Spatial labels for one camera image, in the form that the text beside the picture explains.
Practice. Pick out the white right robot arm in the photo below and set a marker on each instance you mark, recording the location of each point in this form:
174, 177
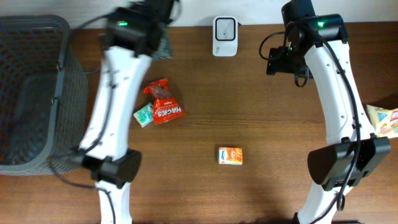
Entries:
316, 47

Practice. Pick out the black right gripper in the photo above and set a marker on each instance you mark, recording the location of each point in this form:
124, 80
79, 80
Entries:
277, 60

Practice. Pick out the white barcode scanner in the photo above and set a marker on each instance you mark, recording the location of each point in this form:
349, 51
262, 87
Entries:
225, 36

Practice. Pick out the red Hacks candy bag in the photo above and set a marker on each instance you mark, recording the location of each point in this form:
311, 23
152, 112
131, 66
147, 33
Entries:
166, 107

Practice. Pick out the teal tissue pack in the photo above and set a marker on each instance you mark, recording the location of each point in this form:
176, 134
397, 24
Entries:
144, 116

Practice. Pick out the yellow snack bag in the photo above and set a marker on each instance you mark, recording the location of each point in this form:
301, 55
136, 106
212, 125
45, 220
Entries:
384, 121

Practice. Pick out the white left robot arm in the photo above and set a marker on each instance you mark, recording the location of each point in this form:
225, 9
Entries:
132, 36

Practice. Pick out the grey plastic basket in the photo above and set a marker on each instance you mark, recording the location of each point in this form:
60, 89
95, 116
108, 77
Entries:
43, 95

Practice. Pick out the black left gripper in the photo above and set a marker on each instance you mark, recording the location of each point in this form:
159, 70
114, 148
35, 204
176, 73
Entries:
165, 46

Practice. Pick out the orange small carton box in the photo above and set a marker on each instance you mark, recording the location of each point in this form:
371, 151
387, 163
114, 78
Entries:
230, 156

